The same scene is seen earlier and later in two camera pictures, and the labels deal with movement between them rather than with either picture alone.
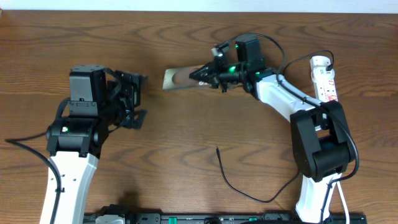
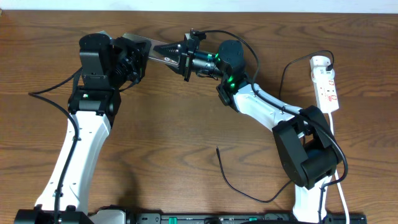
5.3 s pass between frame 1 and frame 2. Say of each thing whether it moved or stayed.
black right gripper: moved
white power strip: stayed
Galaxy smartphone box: moved
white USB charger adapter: stayed
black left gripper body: moved
